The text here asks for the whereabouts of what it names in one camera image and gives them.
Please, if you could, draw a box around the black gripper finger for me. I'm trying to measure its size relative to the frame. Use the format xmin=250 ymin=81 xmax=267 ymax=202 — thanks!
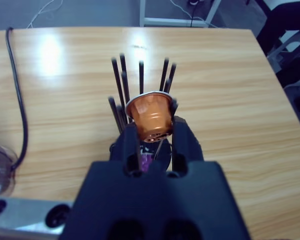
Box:
xmin=109 ymin=124 xmax=141 ymax=176
xmin=171 ymin=116 xmax=205 ymax=174

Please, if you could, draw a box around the orange coffee capsule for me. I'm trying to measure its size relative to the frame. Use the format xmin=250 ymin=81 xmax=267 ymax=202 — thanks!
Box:
xmin=124 ymin=91 xmax=173 ymax=144

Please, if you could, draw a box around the purple coffee capsule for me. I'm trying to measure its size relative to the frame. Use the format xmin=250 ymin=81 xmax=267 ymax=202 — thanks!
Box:
xmin=139 ymin=152 xmax=156 ymax=173

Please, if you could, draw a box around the black capsule holder with rods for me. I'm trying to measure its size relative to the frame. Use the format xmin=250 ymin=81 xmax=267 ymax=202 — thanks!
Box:
xmin=107 ymin=51 xmax=179 ymax=173

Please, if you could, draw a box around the clear water tank black lid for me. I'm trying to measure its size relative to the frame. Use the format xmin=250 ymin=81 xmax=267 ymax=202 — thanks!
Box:
xmin=0 ymin=142 xmax=19 ymax=196

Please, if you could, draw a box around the white chair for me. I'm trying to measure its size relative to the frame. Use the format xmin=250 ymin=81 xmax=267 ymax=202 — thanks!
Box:
xmin=266 ymin=29 xmax=300 ymax=73

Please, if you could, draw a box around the person in dark clothes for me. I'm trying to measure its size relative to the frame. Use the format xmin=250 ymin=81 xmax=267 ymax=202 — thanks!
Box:
xmin=256 ymin=0 xmax=300 ymax=57

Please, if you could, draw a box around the black machine power cable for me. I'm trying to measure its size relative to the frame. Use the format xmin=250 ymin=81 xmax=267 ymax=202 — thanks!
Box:
xmin=5 ymin=26 xmax=30 ymax=173

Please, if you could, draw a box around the white metal table frame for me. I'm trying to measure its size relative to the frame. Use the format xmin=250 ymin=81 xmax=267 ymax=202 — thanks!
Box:
xmin=139 ymin=0 xmax=222 ymax=28

